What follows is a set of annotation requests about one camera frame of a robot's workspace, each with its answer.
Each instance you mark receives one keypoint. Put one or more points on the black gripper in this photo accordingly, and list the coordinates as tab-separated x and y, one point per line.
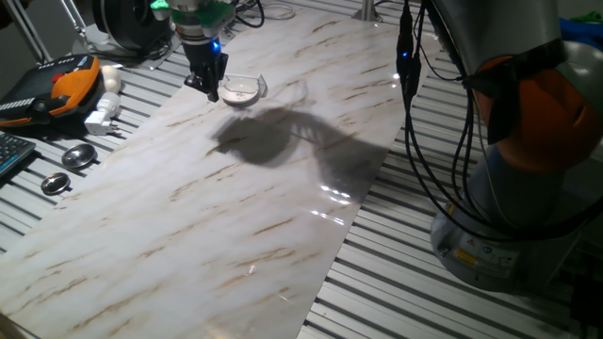
202	59

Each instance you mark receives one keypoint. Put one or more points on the thin metal rod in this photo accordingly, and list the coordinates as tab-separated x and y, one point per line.
75	19

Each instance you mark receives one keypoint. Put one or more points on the silver and orange robot arm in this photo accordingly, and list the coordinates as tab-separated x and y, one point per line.
494	37

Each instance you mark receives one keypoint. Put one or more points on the clear plastic box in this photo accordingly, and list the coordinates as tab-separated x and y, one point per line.
263	87

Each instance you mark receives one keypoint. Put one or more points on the white egg-shaped object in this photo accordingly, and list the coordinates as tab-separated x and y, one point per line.
112	77

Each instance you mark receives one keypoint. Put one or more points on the black round device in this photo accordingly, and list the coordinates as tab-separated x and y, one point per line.
127	23

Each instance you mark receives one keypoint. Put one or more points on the white plug adapter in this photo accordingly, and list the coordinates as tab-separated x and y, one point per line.
104	107

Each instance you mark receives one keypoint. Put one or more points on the orange black teach pendant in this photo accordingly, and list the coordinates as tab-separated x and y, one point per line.
70	87

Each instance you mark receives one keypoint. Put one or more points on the large round metal dish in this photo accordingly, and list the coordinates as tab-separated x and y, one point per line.
79	156

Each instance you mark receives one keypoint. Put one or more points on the marble pattern table sheet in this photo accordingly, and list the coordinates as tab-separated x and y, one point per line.
188	245

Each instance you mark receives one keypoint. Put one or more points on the slanted aluminium pole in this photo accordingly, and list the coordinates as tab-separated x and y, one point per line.
33	37

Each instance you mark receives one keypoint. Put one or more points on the small round metal dish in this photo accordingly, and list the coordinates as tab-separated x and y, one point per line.
55	183

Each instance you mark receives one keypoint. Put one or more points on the black keyboard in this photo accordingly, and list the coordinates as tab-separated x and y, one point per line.
14	150

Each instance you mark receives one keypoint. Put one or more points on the green cloth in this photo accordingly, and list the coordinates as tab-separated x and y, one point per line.
589	18

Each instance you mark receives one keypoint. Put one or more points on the upright aluminium post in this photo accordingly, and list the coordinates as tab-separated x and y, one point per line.
367	9

